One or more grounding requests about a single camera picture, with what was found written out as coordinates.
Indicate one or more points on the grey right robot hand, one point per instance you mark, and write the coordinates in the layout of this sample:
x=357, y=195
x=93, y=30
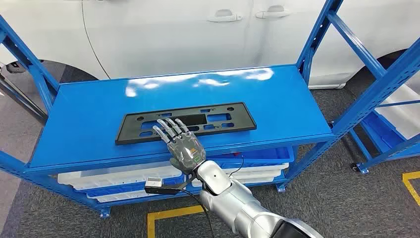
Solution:
x=185, y=151

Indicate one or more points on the black plastic licence plate frame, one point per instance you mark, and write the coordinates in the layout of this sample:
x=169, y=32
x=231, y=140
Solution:
x=244, y=120

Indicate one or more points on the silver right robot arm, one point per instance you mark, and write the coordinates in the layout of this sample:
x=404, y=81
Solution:
x=229, y=197

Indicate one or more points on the blue metal shelf rack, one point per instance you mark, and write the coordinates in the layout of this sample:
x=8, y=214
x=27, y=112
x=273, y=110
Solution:
x=377, y=131
x=98, y=115

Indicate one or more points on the yellow floor tape square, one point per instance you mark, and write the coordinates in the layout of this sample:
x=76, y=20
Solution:
x=151, y=226
x=410, y=184

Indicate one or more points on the translucent white plastic bin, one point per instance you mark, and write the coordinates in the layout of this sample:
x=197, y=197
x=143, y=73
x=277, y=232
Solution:
x=98, y=177

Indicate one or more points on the white car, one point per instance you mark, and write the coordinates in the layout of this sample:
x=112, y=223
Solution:
x=164, y=33

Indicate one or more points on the large white plastic bin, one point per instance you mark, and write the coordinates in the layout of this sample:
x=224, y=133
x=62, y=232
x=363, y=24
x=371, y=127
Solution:
x=403, y=111

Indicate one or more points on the black camera bracket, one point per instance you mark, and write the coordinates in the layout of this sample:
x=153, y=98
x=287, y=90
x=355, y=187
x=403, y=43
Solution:
x=174, y=190

